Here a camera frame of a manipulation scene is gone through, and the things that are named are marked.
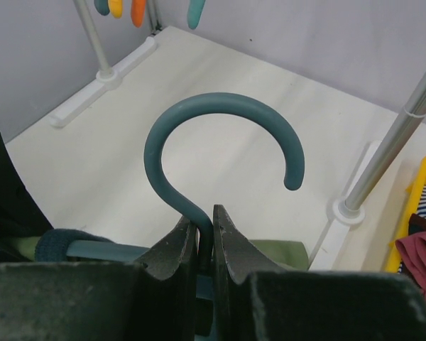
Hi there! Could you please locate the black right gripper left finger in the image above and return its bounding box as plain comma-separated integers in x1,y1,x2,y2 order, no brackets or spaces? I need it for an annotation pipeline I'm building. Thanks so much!
136,217,198,281

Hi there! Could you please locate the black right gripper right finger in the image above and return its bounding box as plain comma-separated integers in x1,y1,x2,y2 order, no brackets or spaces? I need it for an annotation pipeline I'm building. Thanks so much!
212,204,288,285

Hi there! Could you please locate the olive green tank top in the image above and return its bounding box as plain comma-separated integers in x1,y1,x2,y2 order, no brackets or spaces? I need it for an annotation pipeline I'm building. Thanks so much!
6,229,309,270

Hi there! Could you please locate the dark teal hanger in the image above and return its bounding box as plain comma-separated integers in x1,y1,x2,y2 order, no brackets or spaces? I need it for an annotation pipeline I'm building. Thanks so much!
65,92,303,335
94,0,110,16

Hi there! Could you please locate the light teal hanger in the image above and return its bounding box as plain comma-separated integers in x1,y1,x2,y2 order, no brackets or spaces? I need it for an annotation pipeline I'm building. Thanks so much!
187,0,206,30

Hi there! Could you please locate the orange hanger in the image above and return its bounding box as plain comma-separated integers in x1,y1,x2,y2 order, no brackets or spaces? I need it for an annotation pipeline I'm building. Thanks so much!
131,0,146,28

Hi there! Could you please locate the yellow hanger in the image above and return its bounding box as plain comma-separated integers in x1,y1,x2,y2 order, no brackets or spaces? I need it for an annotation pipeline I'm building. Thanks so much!
107,0,124,18

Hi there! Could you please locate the silver clothes rack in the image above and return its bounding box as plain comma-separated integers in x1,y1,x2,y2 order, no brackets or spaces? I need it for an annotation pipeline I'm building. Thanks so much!
49,1,426,269

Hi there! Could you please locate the black garment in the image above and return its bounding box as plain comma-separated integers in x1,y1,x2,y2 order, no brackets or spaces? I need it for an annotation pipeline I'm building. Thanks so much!
408,214,426,235

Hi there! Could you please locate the yellow plastic bin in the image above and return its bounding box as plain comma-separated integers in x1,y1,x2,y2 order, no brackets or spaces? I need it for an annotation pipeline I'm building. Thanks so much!
384,156,426,273

